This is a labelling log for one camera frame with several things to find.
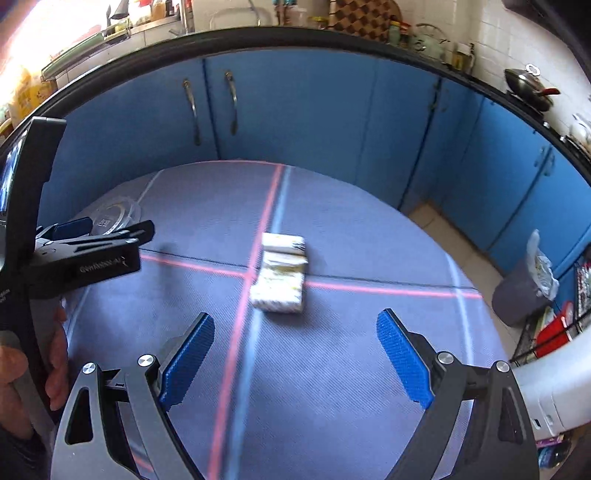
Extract blue kitchen cabinets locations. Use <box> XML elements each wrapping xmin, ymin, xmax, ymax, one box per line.
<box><xmin>41</xmin><ymin>32</ymin><xmax>591</xmax><ymax>287</ymax></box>

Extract small white packet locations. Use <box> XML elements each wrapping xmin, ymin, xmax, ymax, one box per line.
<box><xmin>261</xmin><ymin>232</ymin><xmax>307</xmax><ymax>256</ymax></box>

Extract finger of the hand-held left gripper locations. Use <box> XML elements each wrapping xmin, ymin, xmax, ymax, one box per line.
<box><xmin>34</xmin><ymin>220</ymin><xmax>156</xmax><ymax>254</ymax></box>
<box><xmin>36</xmin><ymin>218</ymin><xmax>93</xmax><ymax>240</ymax></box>

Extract checkered cutting board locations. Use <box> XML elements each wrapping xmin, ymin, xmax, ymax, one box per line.
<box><xmin>330</xmin><ymin>0</ymin><xmax>402</xmax><ymax>28</ymax></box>

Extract white ceramic pot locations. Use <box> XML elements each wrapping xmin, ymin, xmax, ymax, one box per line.
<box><xmin>570</xmin><ymin>113</ymin><xmax>591</xmax><ymax>153</ymax></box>

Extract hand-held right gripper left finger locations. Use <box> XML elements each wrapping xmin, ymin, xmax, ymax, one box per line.
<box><xmin>50</xmin><ymin>311</ymin><xmax>217</xmax><ymax>480</ymax></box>

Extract black kitchen countertop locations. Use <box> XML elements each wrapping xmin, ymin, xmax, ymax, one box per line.
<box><xmin>0</xmin><ymin>25</ymin><xmax>591</xmax><ymax>176</ymax></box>

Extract clear plastic bin liner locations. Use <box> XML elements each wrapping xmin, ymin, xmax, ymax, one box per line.
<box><xmin>526</xmin><ymin>229</ymin><xmax>560</xmax><ymax>298</ymax></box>

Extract black wok with lid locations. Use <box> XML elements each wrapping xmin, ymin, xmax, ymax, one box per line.
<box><xmin>504</xmin><ymin>65</ymin><xmax>561</xmax><ymax>114</ymax></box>

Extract glass oil bottle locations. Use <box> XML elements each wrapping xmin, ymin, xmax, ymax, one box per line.
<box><xmin>452</xmin><ymin>44</ymin><xmax>476</xmax><ymax>72</ymax></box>

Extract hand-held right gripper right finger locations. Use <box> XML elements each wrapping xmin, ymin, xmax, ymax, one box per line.
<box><xmin>376</xmin><ymin>309</ymin><xmax>541</xmax><ymax>480</ymax></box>

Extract clear plastic lid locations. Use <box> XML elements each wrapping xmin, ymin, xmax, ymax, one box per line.
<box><xmin>88</xmin><ymin>194</ymin><xmax>144</xmax><ymax>236</ymax></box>

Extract red plastic container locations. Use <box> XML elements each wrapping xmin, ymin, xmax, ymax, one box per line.
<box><xmin>536</xmin><ymin>314</ymin><xmax>573</xmax><ymax>358</ymax></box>

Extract person's left hand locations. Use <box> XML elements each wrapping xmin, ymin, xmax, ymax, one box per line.
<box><xmin>0</xmin><ymin>307</ymin><xmax>71</xmax><ymax>439</ymax></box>

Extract grey waste bin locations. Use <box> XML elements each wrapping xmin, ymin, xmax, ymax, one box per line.
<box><xmin>492</xmin><ymin>258</ymin><xmax>550</xmax><ymax>326</ymax></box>

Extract metal dish rack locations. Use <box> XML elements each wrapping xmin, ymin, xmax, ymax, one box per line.
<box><xmin>41</xmin><ymin>18</ymin><xmax>183</xmax><ymax>80</ymax></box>

